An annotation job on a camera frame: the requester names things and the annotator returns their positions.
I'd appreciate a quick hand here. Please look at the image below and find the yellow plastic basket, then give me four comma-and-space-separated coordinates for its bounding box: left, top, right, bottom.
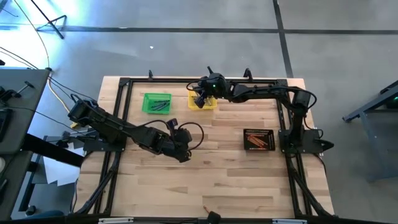
188, 90, 218, 111

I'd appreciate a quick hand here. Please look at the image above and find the green plastic basket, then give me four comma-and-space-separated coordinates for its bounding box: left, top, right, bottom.
141, 92, 173, 115

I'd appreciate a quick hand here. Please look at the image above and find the yellow power cable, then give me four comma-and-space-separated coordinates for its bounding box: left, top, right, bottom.
12, 0, 79, 129

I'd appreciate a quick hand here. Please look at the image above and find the black rounded object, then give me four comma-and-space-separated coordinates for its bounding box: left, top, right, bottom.
206, 210, 222, 224

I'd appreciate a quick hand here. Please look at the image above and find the blue grey metal table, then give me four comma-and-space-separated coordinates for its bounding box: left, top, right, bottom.
341, 80, 398, 182

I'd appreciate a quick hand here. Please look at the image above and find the black light stand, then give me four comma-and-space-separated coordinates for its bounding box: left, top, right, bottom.
29, 0, 68, 40

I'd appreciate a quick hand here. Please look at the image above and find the white paper sheet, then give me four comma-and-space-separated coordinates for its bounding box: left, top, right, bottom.
42, 146, 85, 187

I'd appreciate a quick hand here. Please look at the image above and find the dark grey desk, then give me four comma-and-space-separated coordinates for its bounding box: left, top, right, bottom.
0, 67, 51, 220

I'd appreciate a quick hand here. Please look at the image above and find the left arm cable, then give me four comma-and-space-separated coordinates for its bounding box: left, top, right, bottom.
133, 119, 205, 152

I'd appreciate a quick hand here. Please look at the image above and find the black computer green light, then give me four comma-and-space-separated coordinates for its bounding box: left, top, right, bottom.
384, 89, 398, 110

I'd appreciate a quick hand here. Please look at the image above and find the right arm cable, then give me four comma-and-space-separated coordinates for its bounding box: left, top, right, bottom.
185, 78, 206, 95

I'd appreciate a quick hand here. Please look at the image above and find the black bar clamp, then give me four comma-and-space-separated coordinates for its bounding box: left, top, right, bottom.
0, 80, 35, 102

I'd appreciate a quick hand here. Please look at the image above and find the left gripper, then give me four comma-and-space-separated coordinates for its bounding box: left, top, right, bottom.
157, 117, 193, 164

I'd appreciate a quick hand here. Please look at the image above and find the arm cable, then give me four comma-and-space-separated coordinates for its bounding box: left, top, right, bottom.
133, 119, 205, 152
185, 78, 206, 95

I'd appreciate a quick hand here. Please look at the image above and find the black aluminium table frame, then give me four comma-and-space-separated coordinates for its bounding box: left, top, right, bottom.
72, 76, 336, 218

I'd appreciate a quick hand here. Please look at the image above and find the black desk beam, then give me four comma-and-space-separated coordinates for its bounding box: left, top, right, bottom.
21, 133, 85, 168

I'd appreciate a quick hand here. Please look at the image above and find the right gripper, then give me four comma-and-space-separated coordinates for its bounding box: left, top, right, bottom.
193, 65, 233, 110

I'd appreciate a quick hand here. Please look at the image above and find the black plastic basket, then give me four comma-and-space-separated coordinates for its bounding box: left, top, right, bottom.
243, 128, 276, 152

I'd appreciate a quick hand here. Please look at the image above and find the black keyboard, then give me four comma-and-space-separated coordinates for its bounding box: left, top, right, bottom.
0, 108, 13, 142

